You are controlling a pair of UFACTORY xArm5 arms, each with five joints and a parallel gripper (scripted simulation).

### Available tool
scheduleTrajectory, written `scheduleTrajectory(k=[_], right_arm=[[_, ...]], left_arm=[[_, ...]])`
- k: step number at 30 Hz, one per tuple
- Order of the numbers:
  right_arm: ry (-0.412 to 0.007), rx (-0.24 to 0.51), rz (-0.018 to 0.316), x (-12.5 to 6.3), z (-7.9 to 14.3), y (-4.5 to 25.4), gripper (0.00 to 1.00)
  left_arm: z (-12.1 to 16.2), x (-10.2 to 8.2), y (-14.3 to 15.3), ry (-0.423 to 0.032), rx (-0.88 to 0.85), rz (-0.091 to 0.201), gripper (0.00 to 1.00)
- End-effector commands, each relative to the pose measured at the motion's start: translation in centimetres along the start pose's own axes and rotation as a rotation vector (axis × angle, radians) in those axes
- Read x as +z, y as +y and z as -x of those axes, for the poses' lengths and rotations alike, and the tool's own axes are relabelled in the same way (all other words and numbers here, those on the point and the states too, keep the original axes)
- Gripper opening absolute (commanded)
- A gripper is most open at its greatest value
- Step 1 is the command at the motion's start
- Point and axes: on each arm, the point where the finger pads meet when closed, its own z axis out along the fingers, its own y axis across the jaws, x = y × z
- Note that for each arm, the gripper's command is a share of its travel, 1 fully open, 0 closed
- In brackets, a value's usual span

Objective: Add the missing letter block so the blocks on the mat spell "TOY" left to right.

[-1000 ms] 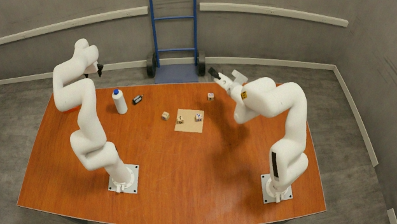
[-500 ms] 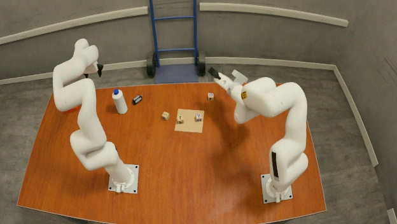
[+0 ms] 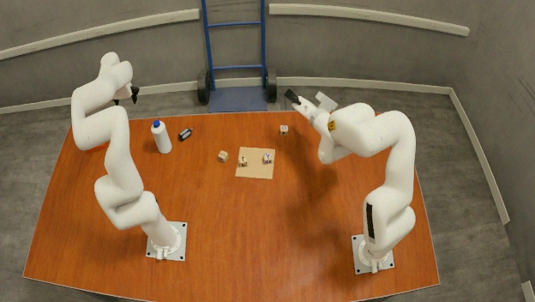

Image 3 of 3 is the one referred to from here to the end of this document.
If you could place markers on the white plastic bottle with blue cap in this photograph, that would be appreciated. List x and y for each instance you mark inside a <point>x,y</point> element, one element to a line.
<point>161,137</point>

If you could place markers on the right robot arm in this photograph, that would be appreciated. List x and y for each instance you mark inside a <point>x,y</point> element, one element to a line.
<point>356,129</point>

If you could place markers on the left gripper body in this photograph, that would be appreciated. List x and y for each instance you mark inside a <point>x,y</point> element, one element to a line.
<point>123,93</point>

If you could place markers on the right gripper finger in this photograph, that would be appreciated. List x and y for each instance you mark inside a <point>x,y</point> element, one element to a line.
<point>291,95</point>

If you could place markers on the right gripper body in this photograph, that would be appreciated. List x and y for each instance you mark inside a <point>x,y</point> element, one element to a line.
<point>306,108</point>

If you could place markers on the tan square mat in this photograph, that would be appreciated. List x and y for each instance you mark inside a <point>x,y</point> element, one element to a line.
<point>256,167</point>

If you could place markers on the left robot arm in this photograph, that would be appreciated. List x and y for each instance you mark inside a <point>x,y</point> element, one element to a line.
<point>122,185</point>

